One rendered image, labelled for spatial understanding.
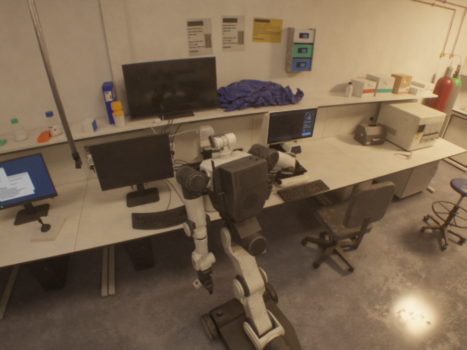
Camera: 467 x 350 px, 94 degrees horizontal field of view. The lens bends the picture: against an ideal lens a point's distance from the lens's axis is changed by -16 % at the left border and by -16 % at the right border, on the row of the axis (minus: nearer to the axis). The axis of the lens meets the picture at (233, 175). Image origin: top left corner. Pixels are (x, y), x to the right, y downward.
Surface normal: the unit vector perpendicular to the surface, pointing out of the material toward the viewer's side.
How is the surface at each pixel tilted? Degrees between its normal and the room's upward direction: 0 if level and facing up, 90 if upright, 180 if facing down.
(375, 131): 45
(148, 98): 86
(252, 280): 39
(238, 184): 77
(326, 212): 0
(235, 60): 90
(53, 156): 90
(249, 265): 53
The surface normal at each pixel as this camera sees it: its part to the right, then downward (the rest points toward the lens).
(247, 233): 0.27, -0.48
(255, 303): 0.44, -0.06
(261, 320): 0.36, -0.29
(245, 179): 0.54, 0.24
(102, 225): 0.00, -0.84
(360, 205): 0.26, 0.52
